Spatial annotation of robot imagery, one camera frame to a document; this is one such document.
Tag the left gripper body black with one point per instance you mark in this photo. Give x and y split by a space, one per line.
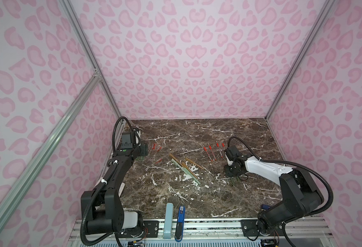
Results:
142 150

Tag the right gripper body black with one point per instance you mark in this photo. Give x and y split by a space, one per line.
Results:
230 170

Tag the light green pen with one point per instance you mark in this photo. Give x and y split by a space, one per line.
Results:
181 167

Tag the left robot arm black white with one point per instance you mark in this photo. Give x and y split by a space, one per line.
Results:
101 207

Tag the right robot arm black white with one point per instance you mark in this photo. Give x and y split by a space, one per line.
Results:
300 194

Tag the brown pen left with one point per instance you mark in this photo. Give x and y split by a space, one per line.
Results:
178 160

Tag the brown pen right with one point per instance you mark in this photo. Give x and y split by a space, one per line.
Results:
194 163

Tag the light blue eraser block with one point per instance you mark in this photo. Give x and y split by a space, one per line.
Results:
167 227

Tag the blue black utility tool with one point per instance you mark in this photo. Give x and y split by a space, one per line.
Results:
180 224

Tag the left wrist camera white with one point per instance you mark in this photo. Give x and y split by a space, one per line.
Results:
137 134

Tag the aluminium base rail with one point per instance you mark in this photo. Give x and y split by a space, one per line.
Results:
229 232

